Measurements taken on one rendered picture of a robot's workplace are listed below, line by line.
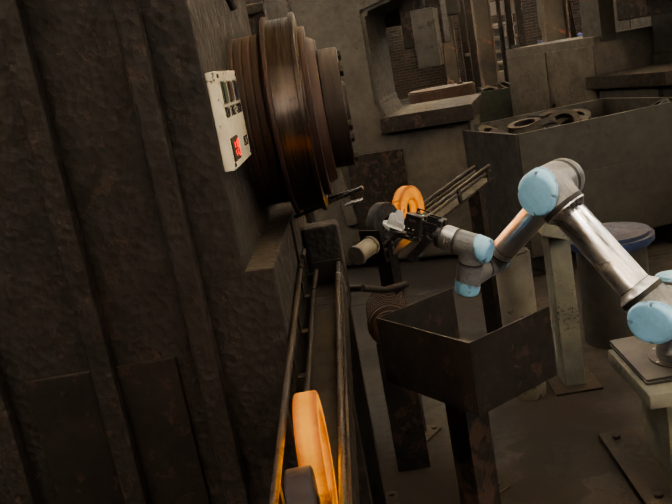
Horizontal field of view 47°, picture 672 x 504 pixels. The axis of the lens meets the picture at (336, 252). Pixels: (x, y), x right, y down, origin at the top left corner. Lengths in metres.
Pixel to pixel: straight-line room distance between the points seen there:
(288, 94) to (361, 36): 2.90
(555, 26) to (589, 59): 5.07
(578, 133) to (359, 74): 1.29
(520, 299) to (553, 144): 1.51
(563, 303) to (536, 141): 1.40
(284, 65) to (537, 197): 0.75
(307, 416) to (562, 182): 1.19
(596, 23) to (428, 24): 1.72
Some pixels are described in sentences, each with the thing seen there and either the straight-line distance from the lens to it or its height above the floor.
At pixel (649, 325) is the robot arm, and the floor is 0.48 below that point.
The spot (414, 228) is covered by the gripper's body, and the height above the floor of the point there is 0.71.
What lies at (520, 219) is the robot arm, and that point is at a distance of 2.30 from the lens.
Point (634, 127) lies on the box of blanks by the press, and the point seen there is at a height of 0.65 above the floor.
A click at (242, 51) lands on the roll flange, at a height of 1.28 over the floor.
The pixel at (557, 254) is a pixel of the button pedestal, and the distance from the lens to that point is 2.69.
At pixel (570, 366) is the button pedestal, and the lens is 2.83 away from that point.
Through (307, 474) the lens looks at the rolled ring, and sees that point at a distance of 0.93.
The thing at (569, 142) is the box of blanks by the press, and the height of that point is 0.65.
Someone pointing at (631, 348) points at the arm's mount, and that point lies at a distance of 2.33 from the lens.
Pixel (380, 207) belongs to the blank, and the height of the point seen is 0.78.
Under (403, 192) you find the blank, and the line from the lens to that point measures 2.50.
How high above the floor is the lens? 1.21
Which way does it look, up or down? 13 degrees down
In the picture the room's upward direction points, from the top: 10 degrees counter-clockwise
